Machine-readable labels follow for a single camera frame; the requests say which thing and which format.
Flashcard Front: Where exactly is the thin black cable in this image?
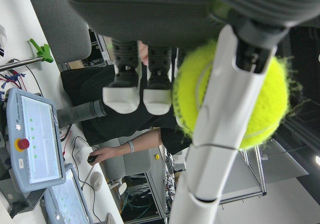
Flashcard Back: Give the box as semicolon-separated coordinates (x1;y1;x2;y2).
71;136;101;222

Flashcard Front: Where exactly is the grey white robot left hand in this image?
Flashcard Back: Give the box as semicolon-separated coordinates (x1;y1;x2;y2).
63;0;320;224

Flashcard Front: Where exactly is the aluminium frame enclosure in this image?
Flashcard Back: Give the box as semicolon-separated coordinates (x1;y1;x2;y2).
217;138;311;206

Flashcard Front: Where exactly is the yellow-green tennis ball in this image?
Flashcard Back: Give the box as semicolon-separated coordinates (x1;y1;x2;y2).
171;38;292;151

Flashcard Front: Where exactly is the small grey teach pendant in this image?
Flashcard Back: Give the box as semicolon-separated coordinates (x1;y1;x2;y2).
43;163;95;224

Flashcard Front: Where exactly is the thin red wire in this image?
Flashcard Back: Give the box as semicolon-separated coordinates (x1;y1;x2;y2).
58;124;74;157

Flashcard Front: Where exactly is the grey fabric chair backrest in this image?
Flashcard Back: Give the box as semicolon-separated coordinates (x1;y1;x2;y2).
24;0;91;65

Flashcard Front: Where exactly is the grey pendant mounting bracket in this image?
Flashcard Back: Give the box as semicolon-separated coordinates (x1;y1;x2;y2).
0;170;46;219

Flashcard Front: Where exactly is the green plastic clamp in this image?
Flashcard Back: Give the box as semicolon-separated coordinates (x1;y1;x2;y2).
27;38;54;64

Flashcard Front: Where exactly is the large grey teach pendant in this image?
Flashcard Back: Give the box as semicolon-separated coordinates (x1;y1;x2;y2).
4;88;67;194

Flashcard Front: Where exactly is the grey office chair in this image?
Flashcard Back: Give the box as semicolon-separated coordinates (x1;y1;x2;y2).
103;148;153;181

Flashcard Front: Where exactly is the person's bare forearm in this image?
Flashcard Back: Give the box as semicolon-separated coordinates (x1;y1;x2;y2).
107;128;163;158

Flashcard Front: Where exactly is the person in black shirt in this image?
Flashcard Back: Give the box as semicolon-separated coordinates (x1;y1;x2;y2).
60;41;192;155

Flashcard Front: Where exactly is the blue tape strip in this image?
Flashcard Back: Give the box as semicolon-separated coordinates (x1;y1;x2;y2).
0;72;27;89

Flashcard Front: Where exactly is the open rack with cables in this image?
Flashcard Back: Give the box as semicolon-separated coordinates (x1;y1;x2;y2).
109;144;181;222

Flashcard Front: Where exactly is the person's hand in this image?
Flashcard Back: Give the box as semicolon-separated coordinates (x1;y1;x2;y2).
88;146;114;164

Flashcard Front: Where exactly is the shiny metal rod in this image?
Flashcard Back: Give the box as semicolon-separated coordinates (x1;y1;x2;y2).
0;56;42;72

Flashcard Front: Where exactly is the white computer mouse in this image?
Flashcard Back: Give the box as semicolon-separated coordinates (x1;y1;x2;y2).
89;171;103;191

